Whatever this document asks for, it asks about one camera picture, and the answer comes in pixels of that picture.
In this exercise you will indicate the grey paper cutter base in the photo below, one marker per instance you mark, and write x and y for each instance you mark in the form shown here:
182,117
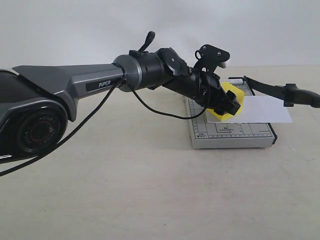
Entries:
222,135

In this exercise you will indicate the yellow foam cube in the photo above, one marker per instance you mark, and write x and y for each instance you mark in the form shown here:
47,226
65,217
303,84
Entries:
228,102

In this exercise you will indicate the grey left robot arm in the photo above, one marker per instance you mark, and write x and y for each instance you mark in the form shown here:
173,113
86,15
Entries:
37,102

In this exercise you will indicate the black cutter blade arm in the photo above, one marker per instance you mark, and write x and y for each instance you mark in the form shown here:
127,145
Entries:
290,94

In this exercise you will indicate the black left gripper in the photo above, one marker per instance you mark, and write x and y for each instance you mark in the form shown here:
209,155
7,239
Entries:
200,87

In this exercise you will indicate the white paper sheet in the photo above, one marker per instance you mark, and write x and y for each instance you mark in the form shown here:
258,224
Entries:
255,109

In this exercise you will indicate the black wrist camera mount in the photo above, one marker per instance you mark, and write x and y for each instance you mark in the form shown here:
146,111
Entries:
210,57

